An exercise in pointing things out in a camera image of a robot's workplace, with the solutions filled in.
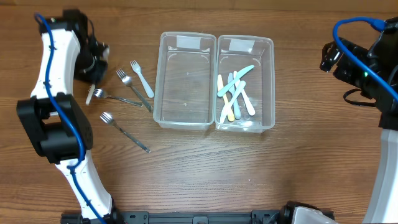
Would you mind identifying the white plastic fork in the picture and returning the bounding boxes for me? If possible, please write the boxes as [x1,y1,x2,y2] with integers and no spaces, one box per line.
[85,84,96,105]

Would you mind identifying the white plastic knife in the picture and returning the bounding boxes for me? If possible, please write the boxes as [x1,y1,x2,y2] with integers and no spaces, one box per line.
[233,71,256,116]

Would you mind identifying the light blue plastic knife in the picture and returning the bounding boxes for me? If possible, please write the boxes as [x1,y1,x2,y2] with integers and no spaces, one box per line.
[220,81,246,124]

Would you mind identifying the teal plastic knife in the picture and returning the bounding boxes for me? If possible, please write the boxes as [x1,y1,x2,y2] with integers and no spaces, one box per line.
[217,65,254,97]

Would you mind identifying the pale grey-blue plastic knife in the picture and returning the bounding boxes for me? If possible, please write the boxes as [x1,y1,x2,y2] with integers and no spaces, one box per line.
[228,73,241,120]

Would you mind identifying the yellow plastic knife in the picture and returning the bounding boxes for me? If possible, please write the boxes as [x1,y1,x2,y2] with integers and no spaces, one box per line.
[217,74,235,122]

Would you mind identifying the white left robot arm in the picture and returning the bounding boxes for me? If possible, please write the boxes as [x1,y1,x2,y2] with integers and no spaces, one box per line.
[16,9,124,223]

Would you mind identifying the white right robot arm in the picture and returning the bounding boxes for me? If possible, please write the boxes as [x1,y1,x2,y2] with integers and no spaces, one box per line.
[320,17,397,223]

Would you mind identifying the steel fork near container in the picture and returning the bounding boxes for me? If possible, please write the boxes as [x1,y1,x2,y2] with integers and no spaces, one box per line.
[116,69,153,113]

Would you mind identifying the clear left plastic container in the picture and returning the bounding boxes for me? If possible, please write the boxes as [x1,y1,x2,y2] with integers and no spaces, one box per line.
[153,32,217,130]

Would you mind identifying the clear plastic container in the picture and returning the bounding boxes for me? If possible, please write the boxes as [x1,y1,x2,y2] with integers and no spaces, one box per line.
[215,35,275,133]
[153,32,217,130]

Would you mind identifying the clear right plastic container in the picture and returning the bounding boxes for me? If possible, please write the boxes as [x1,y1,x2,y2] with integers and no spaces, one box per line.
[215,35,275,133]

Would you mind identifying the steel fork under white fork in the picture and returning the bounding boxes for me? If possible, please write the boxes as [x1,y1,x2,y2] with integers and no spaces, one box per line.
[93,88,143,107]

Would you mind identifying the pale blue plastic fork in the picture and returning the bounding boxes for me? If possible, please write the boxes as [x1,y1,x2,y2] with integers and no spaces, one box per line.
[130,60,154,98]

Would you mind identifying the steel fork lower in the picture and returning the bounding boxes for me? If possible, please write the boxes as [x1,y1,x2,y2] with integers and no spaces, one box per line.
[100,112,151,153]

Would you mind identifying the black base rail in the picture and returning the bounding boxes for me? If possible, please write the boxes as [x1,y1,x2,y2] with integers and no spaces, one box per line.
[60,201,335,224]

